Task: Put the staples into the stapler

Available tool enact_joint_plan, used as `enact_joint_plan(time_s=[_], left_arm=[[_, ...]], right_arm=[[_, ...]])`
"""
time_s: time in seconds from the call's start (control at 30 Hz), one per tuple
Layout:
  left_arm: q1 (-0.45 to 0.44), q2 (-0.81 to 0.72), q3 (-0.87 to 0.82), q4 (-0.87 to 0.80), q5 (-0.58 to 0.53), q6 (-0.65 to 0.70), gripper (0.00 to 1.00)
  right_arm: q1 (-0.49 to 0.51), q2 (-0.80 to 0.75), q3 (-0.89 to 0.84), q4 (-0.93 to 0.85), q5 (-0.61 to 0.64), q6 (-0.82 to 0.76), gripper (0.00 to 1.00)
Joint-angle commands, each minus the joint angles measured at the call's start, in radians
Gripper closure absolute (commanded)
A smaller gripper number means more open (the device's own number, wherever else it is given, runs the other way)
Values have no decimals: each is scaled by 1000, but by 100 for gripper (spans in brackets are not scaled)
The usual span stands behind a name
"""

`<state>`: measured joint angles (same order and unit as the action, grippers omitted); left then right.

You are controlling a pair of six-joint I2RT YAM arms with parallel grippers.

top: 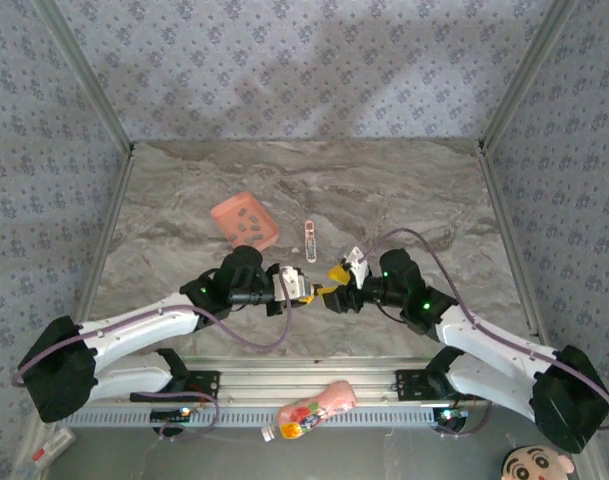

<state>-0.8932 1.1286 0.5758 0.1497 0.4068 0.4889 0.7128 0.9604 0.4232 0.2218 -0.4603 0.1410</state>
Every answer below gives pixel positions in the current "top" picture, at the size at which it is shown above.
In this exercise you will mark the small circuit board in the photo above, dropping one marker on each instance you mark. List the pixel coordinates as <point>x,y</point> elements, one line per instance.
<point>451,414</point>
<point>171,414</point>

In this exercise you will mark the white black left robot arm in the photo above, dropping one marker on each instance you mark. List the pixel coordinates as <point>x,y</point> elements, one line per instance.
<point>134,325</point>

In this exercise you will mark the aluminium table side rail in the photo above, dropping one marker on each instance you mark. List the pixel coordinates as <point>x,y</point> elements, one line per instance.
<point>504,220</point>
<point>111,220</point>

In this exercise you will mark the pink plastic tray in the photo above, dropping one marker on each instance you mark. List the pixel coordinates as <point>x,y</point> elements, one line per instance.
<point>224,212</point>

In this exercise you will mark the clear packet with red label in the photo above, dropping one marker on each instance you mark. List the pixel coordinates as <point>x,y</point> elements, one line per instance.
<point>54,447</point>

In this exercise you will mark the pink printed plastic bottle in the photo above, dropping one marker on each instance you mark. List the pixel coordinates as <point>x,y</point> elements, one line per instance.
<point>314,410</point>

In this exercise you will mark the aluminium frame post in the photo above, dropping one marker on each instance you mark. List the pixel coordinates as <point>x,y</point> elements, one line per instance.
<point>84,75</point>
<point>529,75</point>

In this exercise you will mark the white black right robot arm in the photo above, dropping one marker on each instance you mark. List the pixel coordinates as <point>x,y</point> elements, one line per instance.
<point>484,345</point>

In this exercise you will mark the cartoon face plush doll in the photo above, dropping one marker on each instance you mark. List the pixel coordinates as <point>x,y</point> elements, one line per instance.
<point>534,465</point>

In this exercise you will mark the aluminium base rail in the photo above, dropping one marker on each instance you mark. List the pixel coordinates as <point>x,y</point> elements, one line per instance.
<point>309,375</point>

